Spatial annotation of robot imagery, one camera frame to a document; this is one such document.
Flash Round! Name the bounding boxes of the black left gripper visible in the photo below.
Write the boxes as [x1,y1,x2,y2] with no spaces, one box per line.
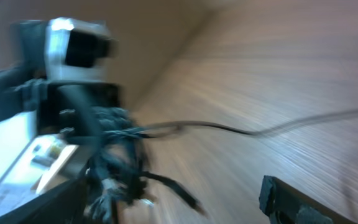
[36,80,120,138]

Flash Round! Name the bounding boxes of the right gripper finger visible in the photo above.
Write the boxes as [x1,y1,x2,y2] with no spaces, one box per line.
[259,175,356,224]

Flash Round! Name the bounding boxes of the black USB cable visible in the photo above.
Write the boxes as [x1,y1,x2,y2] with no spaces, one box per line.
[85,106,358,223]

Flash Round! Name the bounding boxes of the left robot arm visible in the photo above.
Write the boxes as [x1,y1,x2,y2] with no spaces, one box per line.
[0,66,120,223]

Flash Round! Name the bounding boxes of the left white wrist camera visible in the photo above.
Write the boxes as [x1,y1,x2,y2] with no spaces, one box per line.
[11,17,117,82]

